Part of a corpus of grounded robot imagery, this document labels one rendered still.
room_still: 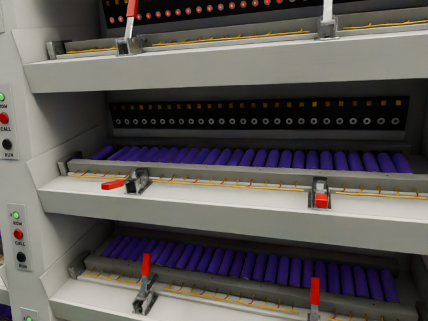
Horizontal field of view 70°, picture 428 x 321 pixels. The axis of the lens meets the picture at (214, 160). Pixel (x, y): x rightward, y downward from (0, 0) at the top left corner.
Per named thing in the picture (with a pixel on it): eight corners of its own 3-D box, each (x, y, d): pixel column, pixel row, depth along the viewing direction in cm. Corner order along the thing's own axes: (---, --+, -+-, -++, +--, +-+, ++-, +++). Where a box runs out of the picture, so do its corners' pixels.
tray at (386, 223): (467, 260, 34) (491, 186, 30) (44, 212, 53) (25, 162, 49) (417, 177, 52) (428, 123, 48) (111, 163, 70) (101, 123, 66)
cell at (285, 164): (292, 160, 51) (289, 178, 46) (281, 160, 52) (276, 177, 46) (292, 149, 51) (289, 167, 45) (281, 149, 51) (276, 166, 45)
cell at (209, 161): (221, 157, 55) (211, 174, 49) (212, 157, 56) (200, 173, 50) (221, 148, 54) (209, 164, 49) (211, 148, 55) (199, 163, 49)
